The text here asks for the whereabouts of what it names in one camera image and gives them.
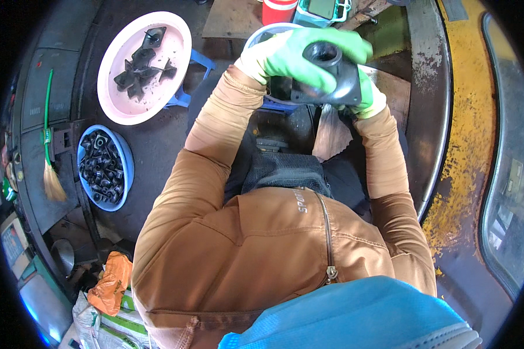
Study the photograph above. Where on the person's right hand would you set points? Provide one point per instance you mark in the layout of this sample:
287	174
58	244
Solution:
373	100

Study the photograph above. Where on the person's left hand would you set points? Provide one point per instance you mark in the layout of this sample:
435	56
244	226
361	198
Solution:
283	54

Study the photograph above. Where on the black metal flange part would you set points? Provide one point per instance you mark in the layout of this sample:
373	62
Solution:
344	83

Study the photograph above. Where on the light blue plastic basin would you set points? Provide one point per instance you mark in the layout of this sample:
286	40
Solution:
255	37

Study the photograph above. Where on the red plastic cup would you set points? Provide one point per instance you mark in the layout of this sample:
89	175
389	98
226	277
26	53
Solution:
279	11

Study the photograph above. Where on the clear plastic bag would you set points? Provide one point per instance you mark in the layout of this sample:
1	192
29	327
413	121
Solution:
331	135

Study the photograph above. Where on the white and green container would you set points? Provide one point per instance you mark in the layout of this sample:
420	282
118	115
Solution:
323	11

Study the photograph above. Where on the person's legs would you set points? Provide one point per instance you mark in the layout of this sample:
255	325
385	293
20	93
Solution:
283	131

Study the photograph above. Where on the blue plastic stool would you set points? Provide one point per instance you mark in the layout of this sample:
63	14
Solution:
198	59

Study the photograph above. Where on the yellow painted machine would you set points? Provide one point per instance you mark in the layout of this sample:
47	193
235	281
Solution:
471	131

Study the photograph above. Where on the black mesh pouch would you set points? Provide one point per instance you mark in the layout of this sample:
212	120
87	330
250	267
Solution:
283	172

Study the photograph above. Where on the pink plastic basin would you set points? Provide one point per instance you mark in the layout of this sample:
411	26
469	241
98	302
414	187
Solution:
166	96

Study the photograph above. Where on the pile of loose black parts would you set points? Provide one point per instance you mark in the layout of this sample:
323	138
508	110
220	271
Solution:
139	70

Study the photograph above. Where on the person's body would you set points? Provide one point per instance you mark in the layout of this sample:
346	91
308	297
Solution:
253	261

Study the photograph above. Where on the heap of small black parts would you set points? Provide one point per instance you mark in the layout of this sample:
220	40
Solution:
100	170

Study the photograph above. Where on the black machine housing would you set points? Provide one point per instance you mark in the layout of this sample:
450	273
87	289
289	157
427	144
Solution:
35	87

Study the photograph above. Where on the orange plastic bag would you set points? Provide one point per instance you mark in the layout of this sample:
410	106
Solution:
111	283

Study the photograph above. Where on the metal ladle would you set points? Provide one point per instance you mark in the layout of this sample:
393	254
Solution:
63	257

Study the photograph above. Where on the white and green sack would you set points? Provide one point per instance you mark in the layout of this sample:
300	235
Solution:
113	329

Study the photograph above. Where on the stack of cartons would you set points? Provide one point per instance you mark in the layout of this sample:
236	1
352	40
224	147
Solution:
15	244

